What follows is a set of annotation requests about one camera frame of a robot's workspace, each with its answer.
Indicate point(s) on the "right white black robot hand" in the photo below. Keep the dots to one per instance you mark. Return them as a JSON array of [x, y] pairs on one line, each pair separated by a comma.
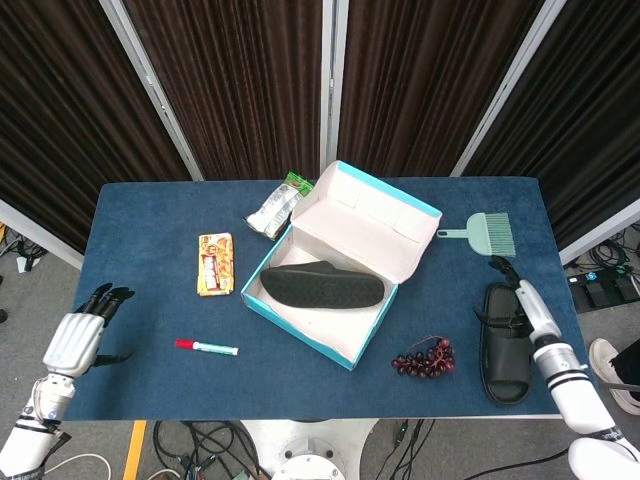
[[537, 312]]

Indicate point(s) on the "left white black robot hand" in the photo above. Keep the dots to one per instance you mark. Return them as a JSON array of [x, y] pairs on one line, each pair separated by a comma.
[[72, 345]]

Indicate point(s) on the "black slipper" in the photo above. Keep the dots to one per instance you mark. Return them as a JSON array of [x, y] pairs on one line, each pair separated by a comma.
[[505, 370], [320, 287]]

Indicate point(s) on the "light blue shoe box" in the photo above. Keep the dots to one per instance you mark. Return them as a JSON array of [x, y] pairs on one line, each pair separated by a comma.
[[360, 215]]

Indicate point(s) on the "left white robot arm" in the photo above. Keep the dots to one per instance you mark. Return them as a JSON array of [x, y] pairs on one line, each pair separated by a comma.
[[35, 415]]

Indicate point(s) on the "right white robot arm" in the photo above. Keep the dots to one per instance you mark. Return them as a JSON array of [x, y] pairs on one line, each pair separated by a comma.
[[570, 385]]

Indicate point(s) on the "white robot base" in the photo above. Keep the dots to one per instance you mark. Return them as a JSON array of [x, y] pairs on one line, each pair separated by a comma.
[[305, 450]]

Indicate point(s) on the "pale green hand brush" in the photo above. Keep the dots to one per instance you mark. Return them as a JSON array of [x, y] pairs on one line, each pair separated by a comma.
[[482, 235]]

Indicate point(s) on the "orange snack packet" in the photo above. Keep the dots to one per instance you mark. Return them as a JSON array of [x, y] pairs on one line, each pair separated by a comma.
[[216, 265]]

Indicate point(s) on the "white shoe of person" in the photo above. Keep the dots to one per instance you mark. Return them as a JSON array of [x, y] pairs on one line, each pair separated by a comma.
[[602, 357]]

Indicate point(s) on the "blue table cloth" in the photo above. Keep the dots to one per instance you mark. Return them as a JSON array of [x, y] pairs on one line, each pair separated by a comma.
[[150, 390]]

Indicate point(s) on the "black trouser leg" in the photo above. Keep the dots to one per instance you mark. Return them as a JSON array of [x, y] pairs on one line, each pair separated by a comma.
[[630, 360]]

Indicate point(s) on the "yellow floor tape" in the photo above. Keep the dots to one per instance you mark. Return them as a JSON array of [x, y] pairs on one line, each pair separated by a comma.
[[134, 450]]

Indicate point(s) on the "dark purple grape bunch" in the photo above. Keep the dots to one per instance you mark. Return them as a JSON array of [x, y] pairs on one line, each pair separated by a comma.
[[425, 365]]

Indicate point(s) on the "red cap marker pen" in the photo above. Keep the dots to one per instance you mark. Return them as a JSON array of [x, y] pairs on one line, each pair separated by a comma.
[[210, 347]]

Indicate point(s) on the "dark brown partition panel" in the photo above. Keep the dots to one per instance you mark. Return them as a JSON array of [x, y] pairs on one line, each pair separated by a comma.
[[590, 125], [240, 90], [60, 125], [415, 85]]

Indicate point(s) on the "green white snack packet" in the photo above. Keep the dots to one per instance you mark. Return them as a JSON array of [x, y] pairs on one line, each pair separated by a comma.
[[272, 210]]

